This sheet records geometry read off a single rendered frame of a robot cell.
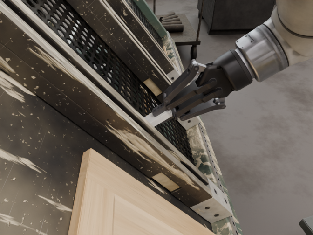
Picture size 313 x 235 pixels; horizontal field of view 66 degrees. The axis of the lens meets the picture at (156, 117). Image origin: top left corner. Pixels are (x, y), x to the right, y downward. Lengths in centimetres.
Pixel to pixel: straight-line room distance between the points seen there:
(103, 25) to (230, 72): 43
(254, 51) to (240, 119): 212
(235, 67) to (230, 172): 165
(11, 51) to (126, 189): 27
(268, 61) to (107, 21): 47
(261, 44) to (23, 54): 36
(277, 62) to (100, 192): 35
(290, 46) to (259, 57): 5
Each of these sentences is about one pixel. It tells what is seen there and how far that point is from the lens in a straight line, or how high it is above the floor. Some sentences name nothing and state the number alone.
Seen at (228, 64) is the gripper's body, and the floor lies 137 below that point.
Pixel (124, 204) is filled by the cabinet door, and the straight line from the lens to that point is 41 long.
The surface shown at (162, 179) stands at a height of 112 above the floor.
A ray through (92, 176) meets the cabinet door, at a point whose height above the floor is 128.
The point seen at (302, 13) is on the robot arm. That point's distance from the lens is 35.
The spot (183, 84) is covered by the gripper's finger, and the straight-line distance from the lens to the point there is 46.
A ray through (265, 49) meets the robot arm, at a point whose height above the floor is 140.
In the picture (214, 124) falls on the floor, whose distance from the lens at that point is 241.
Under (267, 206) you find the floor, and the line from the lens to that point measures 196.
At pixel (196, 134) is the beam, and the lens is 97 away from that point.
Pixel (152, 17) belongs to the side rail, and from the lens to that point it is 178.
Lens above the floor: 157
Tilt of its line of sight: 40 degrees down
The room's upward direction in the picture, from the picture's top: straight up
